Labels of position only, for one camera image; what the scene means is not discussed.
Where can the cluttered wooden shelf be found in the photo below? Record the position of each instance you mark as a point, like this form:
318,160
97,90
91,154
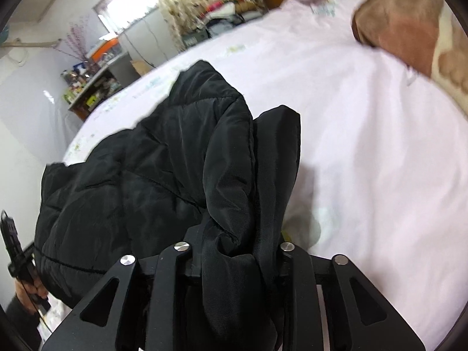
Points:
93,87

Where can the cardboard box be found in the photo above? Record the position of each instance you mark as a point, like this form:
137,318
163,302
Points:
142,66

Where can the orange storage box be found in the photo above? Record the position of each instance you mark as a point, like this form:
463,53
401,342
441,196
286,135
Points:
104,49

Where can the purple dried flower branches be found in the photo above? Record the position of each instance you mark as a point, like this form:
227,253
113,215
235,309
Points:
80,44

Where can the pale pink floral bed sheet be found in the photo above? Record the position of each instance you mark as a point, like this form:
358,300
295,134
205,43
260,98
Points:
365,172

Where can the white cabinet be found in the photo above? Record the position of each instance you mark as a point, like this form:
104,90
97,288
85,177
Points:
146,36

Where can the black puffer jacket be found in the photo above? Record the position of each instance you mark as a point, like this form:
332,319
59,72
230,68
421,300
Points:
164,175

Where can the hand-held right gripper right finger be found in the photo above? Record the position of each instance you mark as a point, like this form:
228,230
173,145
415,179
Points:
290,261

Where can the pile of colourful clothes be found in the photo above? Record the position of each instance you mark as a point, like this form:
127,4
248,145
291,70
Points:
226,11

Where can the person's left hand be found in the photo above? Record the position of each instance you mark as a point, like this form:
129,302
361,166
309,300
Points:
31,294

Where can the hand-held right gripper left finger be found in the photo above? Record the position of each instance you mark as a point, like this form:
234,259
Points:
192,254

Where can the person's left forearm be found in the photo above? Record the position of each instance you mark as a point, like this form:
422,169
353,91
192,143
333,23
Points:
20,323

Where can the window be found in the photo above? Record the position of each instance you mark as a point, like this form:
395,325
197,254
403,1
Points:
128,5

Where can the teal bag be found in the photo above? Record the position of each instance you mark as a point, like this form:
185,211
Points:
2,36

